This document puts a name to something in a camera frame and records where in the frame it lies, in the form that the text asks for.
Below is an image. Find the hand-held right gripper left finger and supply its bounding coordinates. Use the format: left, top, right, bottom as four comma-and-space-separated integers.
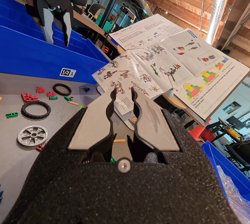
67, 86, 117, 162

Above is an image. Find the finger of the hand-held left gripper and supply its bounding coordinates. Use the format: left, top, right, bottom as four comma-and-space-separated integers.
40, 7, 55, 45
55, 12, 73, 48

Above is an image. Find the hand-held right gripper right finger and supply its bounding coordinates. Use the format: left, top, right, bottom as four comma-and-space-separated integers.
127, 86, 180, 160

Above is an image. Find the large blue plastic bin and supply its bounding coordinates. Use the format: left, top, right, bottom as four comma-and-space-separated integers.
0, 0, 110, 84

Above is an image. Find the light wooden desk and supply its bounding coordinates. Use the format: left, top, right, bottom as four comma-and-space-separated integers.
162, 91, 207, 128

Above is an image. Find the teal cabinet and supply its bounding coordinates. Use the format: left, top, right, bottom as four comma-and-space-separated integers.
95, 13, 114, 33

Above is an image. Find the white book stand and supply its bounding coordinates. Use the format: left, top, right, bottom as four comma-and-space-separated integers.
97, 48, 174, 130

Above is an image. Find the red plastic object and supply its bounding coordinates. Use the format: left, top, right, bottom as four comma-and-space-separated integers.
188, 124, 215, 143

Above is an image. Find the black white tag sticker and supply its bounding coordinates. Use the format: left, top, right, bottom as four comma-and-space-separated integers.
60, 68, 76, 78

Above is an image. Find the small black tyre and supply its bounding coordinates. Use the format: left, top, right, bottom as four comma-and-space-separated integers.
53, 83, 72, 96

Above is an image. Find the black light panel tripod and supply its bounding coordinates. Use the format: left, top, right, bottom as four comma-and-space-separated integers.
120, 3, 136, 28

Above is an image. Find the small blue plastic bin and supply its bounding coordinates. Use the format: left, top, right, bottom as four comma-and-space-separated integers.
201, 140, 250, 224

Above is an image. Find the large red connector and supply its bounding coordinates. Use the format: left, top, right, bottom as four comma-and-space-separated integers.
21, 93, 40, 103

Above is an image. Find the large black tyre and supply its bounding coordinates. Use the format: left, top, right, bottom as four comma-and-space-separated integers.
21, 101, 51, 120

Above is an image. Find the white instruction poster board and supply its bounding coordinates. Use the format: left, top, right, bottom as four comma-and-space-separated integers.
108, 14, 250, 121

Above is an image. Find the silver wheel hub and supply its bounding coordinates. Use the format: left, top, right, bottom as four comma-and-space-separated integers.
17, 125, 48, 148

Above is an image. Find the black monitor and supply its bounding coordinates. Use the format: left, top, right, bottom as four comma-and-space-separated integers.
227, 115, 247, 130

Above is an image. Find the black office chair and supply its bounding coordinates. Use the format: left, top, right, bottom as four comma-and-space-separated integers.
225, 141, 250, 172

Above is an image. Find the pile of clear plastic bags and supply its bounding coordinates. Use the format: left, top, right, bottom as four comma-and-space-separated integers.
216, 165, 250, 224

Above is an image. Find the silver ventilation duct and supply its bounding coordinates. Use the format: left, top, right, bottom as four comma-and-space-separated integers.
206, 0, 237, 45

